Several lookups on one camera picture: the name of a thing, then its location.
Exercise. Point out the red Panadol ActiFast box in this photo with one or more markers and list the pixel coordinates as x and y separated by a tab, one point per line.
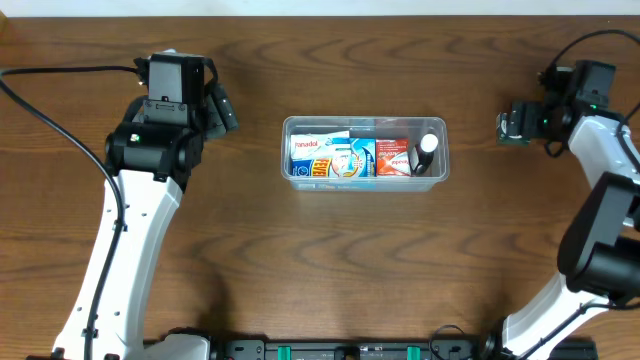
392	158

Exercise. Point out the green Zam-Buk box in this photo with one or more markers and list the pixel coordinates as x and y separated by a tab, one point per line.
509	130

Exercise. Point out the clear plastic container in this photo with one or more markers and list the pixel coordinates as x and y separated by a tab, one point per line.
411	128

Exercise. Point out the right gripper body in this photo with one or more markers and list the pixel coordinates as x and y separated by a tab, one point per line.
535	120

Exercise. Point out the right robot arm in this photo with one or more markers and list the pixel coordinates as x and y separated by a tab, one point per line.
597	267

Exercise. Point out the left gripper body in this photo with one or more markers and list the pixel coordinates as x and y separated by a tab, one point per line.
222	112

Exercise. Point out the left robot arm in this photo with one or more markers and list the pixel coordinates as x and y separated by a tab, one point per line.
149	159

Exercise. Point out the blue medicine box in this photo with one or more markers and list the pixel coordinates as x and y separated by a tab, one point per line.
358	161

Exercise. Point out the dark bottle white cap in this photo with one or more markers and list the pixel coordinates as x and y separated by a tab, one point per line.
422	154

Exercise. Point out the white Panadol box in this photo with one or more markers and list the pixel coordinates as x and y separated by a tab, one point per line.
313	146

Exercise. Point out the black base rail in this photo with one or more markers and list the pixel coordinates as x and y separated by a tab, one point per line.
400	350

